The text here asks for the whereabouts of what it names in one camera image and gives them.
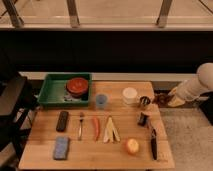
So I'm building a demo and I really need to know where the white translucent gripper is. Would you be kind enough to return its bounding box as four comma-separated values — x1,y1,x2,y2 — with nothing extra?
168,79,199,107

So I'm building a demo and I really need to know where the dark red grape bunch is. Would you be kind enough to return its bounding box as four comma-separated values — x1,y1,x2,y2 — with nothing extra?
153,93,170,107

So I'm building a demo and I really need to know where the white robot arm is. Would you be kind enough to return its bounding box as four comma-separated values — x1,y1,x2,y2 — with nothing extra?
168,63,213,107

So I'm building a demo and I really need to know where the white paper cup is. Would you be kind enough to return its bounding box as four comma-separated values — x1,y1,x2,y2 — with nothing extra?
122,87,138,105

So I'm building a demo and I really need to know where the blue plastic cup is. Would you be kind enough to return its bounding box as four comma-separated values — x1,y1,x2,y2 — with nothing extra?
95,94,108,109

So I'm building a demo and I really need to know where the small black cylinder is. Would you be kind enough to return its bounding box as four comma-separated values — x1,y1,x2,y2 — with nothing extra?
138,113,148,126

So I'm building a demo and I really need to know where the orange fruit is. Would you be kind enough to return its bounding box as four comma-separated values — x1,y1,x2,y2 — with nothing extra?
125,138,140,155

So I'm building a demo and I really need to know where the orange carrot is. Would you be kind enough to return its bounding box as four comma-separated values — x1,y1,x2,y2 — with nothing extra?
93,117,100,141

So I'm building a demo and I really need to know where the metal fork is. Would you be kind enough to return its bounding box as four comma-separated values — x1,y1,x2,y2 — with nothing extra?
78,112,84,141

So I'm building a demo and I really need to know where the red bowl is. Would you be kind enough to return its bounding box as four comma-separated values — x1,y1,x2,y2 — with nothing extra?
66,77,89,97

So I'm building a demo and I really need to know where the green plastic tray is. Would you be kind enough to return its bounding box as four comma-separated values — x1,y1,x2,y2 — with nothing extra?
38,73,92,107

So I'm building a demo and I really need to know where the black remote control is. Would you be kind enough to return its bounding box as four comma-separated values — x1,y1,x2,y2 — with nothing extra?
56,111,69,132

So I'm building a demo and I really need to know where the blue sponge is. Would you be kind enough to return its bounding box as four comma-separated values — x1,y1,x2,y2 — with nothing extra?
53,136,69,160

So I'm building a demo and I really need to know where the black side cart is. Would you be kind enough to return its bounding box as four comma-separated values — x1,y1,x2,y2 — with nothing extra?
0,76,38,158

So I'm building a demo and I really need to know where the black handled peeler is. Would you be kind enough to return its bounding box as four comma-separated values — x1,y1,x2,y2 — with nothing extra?
147,121,157,160

